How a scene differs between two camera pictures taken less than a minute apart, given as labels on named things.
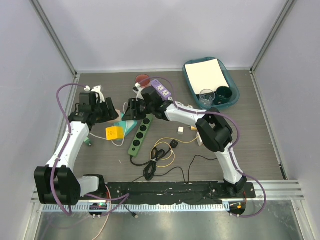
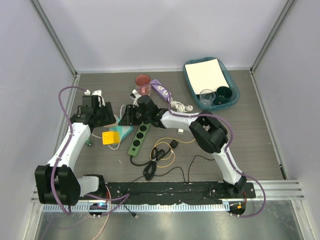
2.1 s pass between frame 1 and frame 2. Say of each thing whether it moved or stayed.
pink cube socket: moved
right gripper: moved
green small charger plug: stayed
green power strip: stayed
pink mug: stayed
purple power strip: stayed
